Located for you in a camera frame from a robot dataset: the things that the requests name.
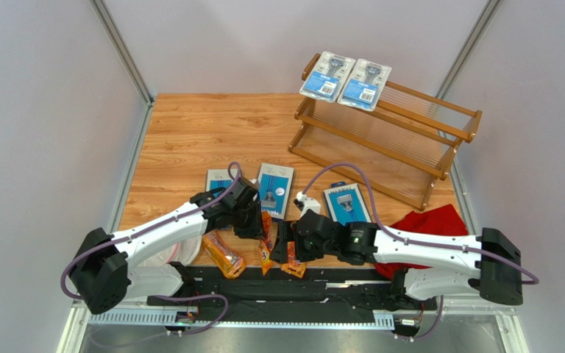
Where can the orange Bic razor bag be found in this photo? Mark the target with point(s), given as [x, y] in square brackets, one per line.
[265, 245]
[229, 262]
[292, 265]

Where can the clear blister razor pack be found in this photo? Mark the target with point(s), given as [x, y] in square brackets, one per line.
[364, 85]
[325, 80]

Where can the wooden two-tier shelf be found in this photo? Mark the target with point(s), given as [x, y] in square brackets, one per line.
[405, 146]

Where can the red cloth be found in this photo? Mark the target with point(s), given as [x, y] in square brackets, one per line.
[443, 221]

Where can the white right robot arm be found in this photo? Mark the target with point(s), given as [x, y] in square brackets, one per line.
[486, 264]

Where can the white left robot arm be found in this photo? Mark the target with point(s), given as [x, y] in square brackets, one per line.
[108, 269]

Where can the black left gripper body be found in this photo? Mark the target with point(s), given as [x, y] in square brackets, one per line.
[240, 214]

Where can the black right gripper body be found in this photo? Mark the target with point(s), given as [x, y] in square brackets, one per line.
[292, 242]

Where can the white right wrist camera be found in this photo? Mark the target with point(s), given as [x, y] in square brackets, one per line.
[305, 204]

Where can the blue Harry's razor box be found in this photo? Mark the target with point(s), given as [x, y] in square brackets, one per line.
[345, 203]
[275, 187]
[218, 180]

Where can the aluminium slotted rail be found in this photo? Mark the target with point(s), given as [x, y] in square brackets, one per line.
[378, 320]

